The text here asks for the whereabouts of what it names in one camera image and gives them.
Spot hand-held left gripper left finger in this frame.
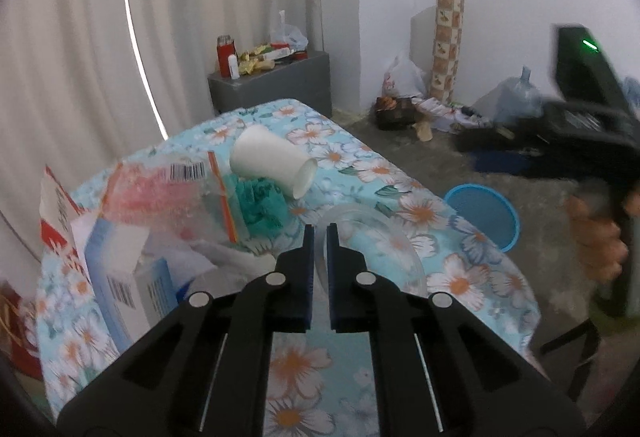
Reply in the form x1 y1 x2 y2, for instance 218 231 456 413
56 223 316 437

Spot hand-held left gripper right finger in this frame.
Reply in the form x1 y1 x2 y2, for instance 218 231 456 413
326 223 586 437

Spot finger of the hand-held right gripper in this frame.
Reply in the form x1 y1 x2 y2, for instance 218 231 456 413
472 150 551 178
454 126 548 153

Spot blue plastic waste basket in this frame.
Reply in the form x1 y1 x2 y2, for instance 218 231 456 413
444 184 521 253

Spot white tissue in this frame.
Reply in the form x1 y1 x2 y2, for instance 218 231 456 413
150 237 278 298

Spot teal mesh fabric piece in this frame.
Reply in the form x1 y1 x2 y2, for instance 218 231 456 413
227 174 288 235

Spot white paper cup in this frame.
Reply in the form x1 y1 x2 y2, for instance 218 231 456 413
229 124 318 199

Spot clear zip bag pink contents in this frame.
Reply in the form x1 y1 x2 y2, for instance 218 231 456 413
102 150 251 243

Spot blue and white cardboard box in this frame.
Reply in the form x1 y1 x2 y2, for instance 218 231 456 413
84 217 181 353

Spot red and white snack packet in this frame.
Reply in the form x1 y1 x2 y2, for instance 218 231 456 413
40 166 83 278

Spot person's right hand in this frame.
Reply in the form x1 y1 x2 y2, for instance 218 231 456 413
566 194 640 285

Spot large blue water jug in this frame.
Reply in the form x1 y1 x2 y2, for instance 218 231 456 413
492 66 543 125

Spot white papers on floor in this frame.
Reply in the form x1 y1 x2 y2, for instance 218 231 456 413
417 97 493 133

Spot floral blue tablecloth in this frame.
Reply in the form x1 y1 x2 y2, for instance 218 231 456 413
35 98 543 437

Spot patterned rolled mat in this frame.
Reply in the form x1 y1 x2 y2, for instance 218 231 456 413
429 0 466 104

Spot white plastic bag red print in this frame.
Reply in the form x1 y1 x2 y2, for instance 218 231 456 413
382 53 428 98

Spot white board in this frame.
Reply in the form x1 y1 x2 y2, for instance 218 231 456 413
410 6 438 68

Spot black tripod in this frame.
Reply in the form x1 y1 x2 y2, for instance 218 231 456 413
540 317 601 403

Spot grey cabinet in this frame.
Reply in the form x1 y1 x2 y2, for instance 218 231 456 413
207 51 333 118

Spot clear plastic bag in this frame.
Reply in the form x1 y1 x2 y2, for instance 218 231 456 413
270 10 308 52

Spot pile of snack packets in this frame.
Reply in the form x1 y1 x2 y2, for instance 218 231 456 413
237 42 308 75

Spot red thermos flask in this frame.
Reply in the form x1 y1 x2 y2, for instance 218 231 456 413
216 34 236 78

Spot red patterned bag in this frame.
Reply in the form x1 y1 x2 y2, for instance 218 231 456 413
0 282 43 378

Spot cream curtain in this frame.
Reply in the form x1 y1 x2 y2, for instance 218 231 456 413
0 0 361 278

